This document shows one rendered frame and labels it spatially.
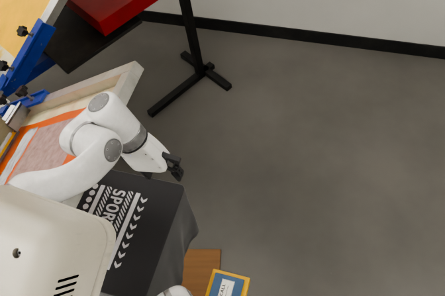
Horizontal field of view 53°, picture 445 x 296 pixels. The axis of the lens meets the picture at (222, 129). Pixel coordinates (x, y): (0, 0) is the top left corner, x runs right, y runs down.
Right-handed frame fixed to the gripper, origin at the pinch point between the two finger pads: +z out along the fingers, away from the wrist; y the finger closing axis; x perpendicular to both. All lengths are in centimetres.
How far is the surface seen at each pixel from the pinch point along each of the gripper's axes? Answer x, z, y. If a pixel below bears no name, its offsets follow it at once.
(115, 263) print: -13, 44, -40
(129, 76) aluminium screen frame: 23.6, -11.2, -15.0
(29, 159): 3, 2, -54
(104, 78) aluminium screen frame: 26.0, -8.6, -27.2
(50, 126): 16, 2, -52
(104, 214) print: 4, 41, -51
